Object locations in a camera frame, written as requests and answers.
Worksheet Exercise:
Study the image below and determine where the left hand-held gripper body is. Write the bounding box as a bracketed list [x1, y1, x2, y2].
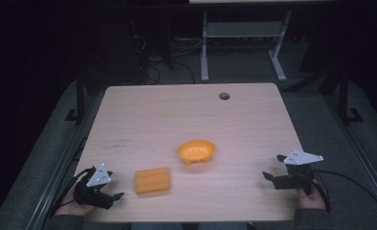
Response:
[73, 162, 115, 211]

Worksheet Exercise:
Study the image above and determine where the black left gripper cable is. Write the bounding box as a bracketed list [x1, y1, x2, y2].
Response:
[49, 167, 95, 219]

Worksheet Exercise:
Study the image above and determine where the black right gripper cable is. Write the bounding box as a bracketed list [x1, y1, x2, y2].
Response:
[310, 169, 377, 215]

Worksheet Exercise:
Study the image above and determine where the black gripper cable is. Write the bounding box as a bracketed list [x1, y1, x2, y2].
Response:
[310, 169, 377, 215]
[49, 167, 95, 219]

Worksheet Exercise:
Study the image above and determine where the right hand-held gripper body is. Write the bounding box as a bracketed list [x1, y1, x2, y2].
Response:
[271, 149, 324, 196]

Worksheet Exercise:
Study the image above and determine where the orange sponge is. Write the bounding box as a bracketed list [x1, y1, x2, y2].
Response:
[134, 166, 172, 196]

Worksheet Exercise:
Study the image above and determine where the person's right hand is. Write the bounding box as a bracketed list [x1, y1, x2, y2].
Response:
[295, 181, 327, 211]

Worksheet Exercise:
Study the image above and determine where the orange bowl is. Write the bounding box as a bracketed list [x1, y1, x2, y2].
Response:
[177, 139, 217, 167]

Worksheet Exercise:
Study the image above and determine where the tangle of floor cables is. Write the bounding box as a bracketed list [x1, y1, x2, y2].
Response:
[130, 33, 203, 86]

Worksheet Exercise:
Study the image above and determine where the white metal desk frame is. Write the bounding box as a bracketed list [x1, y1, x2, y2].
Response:
[188, 0, 338, 83]

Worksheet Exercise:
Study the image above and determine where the grey metal rail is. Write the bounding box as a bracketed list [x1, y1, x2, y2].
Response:
[322, 94, 377, 209]
[24, 92, 96, 230]

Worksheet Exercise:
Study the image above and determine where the person's left hand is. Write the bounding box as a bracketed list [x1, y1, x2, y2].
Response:
[55, 186, 96, 218]

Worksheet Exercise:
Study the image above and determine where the black metal stand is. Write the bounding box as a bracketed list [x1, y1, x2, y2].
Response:
[336, 67, 365, 126]
[64, 71, 87, 125]

